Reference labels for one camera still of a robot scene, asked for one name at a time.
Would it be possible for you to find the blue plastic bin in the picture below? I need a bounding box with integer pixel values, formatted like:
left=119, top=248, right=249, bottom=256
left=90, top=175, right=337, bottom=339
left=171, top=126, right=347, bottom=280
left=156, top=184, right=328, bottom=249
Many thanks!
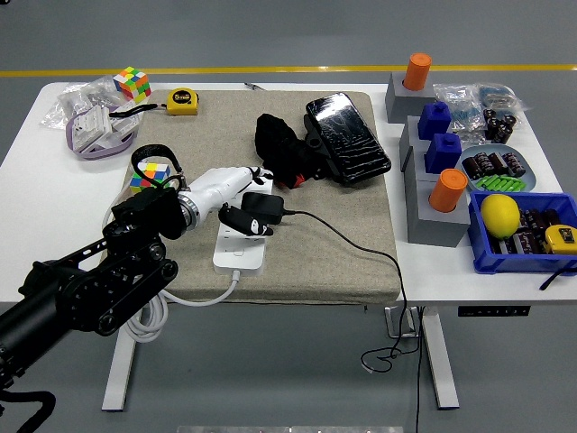
left=467, top=191, right=577, bottom=276

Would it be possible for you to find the small grey socket block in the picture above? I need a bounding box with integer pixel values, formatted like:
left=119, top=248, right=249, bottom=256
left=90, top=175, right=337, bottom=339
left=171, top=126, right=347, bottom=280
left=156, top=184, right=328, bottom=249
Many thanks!
left=384, top=71, right=437, bottom=124

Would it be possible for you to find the black power adapter plug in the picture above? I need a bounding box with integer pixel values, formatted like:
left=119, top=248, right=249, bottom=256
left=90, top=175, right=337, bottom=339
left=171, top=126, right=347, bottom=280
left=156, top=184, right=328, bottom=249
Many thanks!
left=242, top=192, right=286, bottom=226

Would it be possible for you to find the orange cylinder peg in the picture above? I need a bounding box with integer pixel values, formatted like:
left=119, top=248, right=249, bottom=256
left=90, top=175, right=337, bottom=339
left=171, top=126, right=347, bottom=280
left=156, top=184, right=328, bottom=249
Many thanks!
left=402, top=52, right=433, bottom=92
left=427, top=168, right=469, bottom=214

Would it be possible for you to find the light blue oval plate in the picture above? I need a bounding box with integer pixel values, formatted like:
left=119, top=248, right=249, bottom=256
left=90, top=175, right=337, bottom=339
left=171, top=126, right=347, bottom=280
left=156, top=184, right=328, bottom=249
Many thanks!
left=459, top=143, right=538, bottom=193

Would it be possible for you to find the grey-brown fabric mat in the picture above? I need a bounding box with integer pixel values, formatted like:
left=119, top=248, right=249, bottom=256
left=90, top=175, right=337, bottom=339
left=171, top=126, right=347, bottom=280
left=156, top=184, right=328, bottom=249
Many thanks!
left=101, top=88, right=402, bottom=305

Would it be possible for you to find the thin black adapter cord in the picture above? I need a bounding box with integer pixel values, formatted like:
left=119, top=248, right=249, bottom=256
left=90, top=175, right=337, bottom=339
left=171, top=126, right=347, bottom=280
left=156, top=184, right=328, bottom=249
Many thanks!
left=282, top=207, right=410, bottom=375

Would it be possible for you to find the clear bag of blue parts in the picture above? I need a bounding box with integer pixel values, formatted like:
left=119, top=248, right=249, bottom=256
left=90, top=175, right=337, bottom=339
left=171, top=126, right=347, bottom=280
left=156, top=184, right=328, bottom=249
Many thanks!
left=477, top=82, right=529, bottom=113

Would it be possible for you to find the large grey socket block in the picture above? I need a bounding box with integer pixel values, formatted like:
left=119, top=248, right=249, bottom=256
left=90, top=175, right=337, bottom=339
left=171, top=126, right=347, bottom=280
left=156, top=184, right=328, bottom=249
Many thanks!
left=405, top=178, right=472, bottom=249

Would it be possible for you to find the black hanging table cable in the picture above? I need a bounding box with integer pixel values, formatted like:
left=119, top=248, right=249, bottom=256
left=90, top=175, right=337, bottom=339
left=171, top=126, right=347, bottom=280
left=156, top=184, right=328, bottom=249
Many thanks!
left=413, top=306, right=428, bottom=433

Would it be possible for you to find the white power strip cable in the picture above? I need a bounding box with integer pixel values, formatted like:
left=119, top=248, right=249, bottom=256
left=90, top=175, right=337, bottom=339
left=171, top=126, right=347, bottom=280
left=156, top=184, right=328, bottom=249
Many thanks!
left=124, top=269, right=243, bottom=344

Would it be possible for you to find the purple tray with white boxes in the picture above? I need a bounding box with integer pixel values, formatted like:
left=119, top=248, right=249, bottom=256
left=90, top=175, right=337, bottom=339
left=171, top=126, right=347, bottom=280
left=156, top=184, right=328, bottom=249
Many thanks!
left=65, top=104, right=142, bottom=161

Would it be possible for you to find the black folded cloth red tag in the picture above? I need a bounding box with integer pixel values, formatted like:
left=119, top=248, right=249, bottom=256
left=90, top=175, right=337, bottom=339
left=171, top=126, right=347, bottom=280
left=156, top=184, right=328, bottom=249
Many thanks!
left=254, top=111, right=326, bottom=190

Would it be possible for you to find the white power strip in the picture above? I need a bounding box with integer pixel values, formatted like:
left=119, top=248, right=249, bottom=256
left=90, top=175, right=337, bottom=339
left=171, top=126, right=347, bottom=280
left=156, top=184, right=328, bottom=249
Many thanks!
left=212, top=178, right=275, bottom=274

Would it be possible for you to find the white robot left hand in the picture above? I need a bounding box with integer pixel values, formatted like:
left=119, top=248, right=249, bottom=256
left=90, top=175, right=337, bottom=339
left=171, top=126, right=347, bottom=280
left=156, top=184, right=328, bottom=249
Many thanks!
left=188, top=165, right=275, bottom=238

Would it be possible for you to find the blue square peg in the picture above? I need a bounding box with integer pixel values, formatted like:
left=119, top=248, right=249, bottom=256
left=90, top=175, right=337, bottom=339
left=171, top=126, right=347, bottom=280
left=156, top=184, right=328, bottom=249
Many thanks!
left=424, top=133, right=463, bottom=176
left=417, top=101, right=453, bottom=142

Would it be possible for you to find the black phone stand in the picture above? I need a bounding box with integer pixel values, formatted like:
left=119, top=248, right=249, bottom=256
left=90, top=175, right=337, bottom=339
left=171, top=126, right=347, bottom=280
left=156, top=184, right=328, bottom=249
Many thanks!
left=302, top=115, right=344, bottom=181

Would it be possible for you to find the black table control panel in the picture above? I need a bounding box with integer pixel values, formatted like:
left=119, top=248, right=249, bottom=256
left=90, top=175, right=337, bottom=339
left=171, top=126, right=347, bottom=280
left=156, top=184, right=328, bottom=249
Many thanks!
left=457, top=305, right=532, bottom=318

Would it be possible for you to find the yellow tape measure black face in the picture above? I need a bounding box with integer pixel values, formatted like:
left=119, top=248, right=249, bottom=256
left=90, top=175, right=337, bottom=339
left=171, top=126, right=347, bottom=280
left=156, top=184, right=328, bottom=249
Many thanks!
left=542, top=224, right=577, bottom=255

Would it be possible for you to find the black wrist strap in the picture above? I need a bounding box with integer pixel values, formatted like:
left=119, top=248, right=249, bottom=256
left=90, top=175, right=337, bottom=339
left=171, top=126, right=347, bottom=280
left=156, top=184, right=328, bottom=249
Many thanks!
left=539, top=265, right=577, bottom=291

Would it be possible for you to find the yellow lemon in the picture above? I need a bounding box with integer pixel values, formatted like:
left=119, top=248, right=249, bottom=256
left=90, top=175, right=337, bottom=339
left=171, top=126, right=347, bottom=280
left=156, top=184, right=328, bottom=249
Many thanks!
left=480, top=194, right=522, bottom=240

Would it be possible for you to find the clear bag of small parts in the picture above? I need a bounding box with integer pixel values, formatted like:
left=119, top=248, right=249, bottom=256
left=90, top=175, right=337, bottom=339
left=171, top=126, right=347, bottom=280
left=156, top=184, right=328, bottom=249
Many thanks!
left=432, top=82, right=484, bottom=133

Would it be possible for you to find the white table leg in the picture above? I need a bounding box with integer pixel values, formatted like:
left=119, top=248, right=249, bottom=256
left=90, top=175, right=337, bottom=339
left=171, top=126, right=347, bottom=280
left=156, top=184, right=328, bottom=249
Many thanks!
left=100, top=310, right=139, bottom=412
left=419, top=306, right=462, bottom=411

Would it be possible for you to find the large multicolour puzzle cube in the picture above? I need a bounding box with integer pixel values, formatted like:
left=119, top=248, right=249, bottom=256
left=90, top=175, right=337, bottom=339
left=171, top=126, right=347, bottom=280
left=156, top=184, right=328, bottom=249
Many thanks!
left=130, top=161, right=173, bottom=195

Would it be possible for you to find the black smartphone cracked screen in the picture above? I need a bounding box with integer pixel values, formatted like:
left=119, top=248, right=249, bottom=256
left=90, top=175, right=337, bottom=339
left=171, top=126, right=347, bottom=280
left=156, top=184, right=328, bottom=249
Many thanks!
left=305, top=92, right=392, bottom=186

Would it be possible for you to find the yellow tape measure black strap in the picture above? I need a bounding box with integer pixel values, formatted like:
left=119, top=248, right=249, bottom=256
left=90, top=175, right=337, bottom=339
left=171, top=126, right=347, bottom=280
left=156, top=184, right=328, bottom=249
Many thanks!
left=107, top=88, right=200, bottom=120

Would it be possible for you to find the clear bag of white parts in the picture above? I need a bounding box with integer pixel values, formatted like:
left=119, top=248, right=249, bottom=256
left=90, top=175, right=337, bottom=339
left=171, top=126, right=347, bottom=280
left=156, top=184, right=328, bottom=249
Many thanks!
left=41, top=76, right=119, bottom=131

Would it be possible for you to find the small multicolour puzzle cube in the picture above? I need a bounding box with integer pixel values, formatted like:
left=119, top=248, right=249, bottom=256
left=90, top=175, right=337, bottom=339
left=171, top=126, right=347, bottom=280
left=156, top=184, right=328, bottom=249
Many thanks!
left=112, top=66, right=152, bottom=103

